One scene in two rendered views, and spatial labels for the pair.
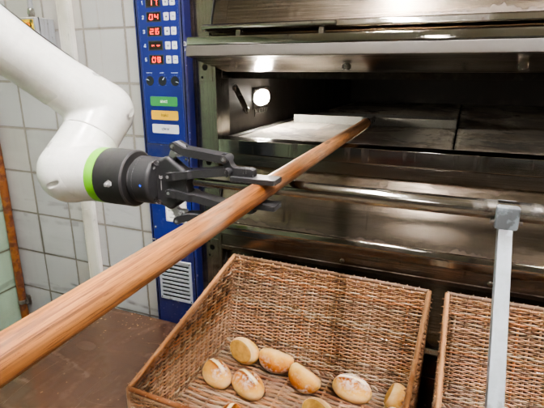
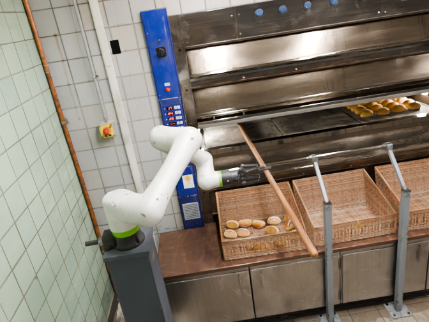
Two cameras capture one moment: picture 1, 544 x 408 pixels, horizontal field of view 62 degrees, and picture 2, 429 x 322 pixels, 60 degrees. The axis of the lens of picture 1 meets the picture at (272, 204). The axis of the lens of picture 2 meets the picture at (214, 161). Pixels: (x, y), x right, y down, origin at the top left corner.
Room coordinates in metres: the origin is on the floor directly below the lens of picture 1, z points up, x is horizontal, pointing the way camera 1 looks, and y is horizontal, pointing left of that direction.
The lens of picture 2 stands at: (-1.03, 1.06, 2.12)
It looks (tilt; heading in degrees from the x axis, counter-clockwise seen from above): 23 degrees down; 336
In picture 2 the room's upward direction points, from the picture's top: 9 degrees counter-clockwise
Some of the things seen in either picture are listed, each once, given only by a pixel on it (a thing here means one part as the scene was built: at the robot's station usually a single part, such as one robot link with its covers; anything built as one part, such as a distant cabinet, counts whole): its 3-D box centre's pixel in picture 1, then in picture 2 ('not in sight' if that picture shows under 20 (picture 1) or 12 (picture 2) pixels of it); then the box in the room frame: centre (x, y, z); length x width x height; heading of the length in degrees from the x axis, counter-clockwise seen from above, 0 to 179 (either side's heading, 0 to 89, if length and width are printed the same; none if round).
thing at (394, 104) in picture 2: not in sight; (374, 101); (1.10, -1.39, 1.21); 0.61 x 0.48 x 0.06; 157
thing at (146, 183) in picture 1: (164, 181); (239, 175); (0.69, 0.17, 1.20); 0.09 x 0.07 x 0.08; 68
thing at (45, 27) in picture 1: (33, 36); (107, 129); (1.45, 0.72, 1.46); 0.10 x 0.07 x 0.10; 67
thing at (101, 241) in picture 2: not in sight; (115, 237); (0.47, 0.95, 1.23); 0.26 x 0.15 x 0.06; 68
